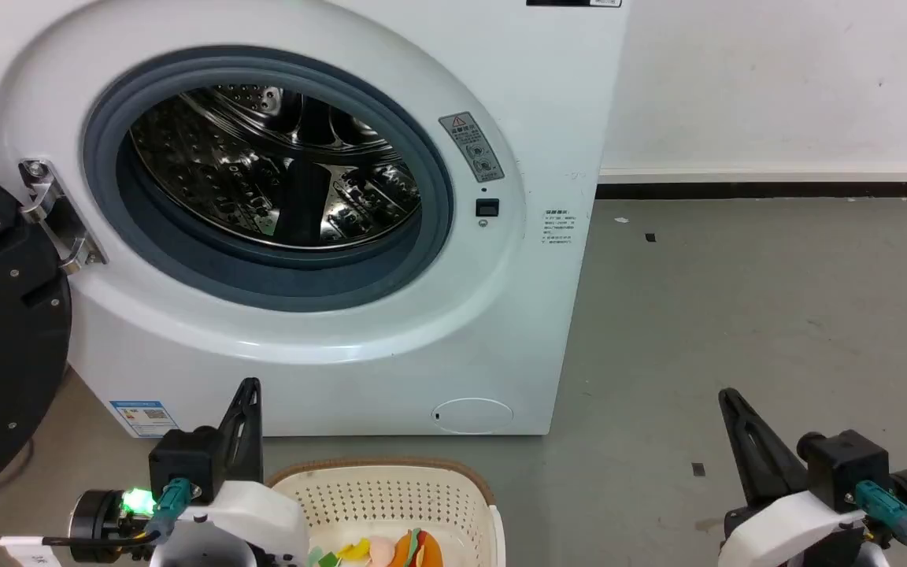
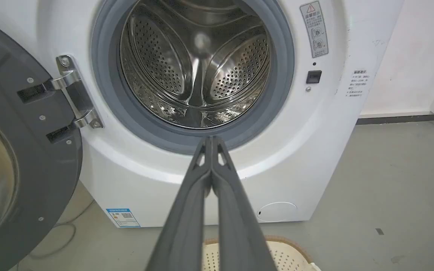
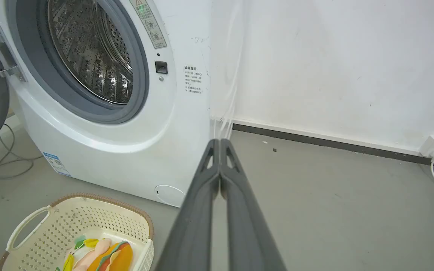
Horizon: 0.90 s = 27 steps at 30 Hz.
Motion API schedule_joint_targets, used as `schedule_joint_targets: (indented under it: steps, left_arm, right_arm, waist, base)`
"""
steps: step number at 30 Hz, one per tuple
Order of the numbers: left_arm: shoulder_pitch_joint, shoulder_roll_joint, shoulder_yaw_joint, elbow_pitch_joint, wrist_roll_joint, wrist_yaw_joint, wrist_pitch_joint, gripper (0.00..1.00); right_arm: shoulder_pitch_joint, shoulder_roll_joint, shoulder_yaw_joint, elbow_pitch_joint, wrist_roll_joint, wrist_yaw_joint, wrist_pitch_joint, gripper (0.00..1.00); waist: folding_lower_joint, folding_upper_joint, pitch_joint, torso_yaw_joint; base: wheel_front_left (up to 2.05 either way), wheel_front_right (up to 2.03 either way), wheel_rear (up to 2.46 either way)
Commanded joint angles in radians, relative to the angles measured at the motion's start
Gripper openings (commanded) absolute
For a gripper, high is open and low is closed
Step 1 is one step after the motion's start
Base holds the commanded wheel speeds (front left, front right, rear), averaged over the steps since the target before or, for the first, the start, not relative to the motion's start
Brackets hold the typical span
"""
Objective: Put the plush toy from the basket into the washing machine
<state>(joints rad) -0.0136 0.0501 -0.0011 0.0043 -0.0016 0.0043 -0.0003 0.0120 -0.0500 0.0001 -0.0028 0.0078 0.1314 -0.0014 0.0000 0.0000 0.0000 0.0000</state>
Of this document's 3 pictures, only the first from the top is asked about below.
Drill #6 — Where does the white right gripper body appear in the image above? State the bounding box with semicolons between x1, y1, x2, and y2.
719;488;870;567

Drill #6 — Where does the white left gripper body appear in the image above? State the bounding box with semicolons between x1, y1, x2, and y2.
148;479;311;567

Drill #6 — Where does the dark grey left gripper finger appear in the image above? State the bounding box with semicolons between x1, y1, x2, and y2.
216;377;264;483

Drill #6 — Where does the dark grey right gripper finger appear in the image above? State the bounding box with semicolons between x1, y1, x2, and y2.
718;387;810;510

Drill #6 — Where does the stainless steel washing machine drum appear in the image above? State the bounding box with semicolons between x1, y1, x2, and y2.
128;84;423;251

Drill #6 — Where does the black washing machine door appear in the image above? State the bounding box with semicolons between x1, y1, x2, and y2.
0;156;73;514

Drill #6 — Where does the metal washing machine door hinge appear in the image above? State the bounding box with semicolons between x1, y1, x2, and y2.
18;159;108;276

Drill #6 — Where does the blue energy label sticker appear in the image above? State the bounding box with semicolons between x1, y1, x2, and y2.
109;400;180;439

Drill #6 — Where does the cream perforated laundry basket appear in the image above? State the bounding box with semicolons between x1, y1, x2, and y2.
265;458;506;567

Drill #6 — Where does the white front-load washing machine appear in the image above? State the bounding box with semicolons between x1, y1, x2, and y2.
0;0;632;439

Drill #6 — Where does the grey rubber door gasket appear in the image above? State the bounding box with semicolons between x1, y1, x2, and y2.
81;46;455;313

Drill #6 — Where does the round drain filter cover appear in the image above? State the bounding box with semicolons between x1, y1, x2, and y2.
431;397;515;435

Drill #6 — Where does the small printed text sticker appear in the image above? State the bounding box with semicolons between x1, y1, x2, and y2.
544;209;576;247

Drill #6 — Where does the grey warning sticker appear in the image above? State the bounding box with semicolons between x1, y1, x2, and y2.
438;111;505;184

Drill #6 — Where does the teal left cable connector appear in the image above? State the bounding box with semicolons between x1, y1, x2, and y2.
144;477;192;539

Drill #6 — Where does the teal cable connector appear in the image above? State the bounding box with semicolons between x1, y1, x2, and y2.
854;481;907;548
144;477;192;539

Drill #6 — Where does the teal right cable connector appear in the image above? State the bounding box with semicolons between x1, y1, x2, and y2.
854;481;907;548

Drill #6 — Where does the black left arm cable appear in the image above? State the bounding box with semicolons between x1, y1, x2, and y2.
0;532;161;561

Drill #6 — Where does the black wall baseboard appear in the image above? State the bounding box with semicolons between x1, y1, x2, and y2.
595;182;907;200

